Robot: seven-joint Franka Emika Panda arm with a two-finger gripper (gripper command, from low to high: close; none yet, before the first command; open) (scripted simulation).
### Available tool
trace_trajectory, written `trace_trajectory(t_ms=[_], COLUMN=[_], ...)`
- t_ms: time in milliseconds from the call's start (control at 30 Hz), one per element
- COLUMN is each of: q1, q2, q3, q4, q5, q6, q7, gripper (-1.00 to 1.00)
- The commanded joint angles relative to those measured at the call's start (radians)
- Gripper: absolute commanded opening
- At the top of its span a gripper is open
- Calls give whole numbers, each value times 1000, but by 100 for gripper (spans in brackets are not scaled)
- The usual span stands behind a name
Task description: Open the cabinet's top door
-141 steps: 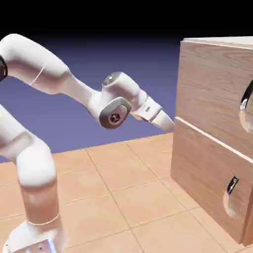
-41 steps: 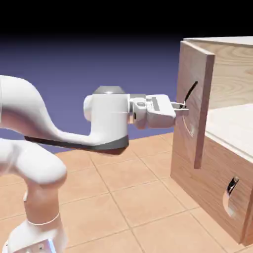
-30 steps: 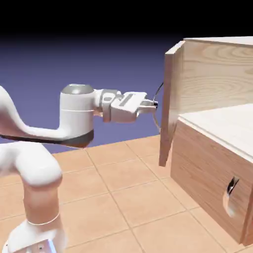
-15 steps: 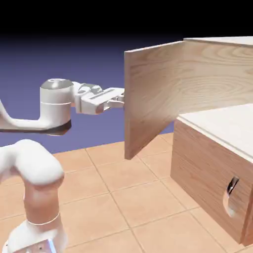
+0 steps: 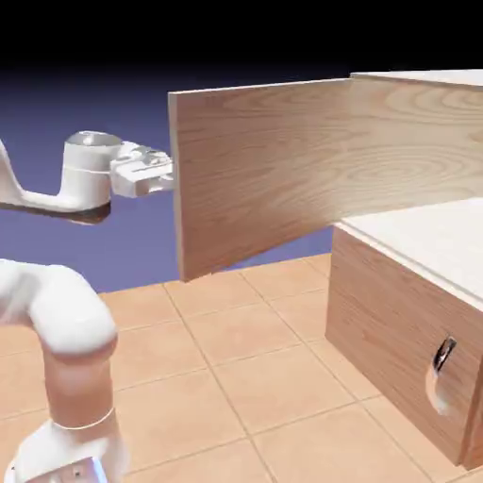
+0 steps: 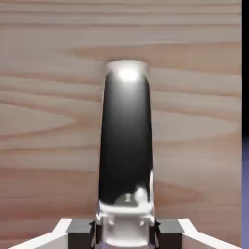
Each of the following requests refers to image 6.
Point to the light wood cabinet door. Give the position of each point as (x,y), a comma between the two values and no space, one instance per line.
(48,116)

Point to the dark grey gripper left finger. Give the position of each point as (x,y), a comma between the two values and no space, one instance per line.
(77,231)

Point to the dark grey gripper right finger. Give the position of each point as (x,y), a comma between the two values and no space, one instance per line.
(171,231)

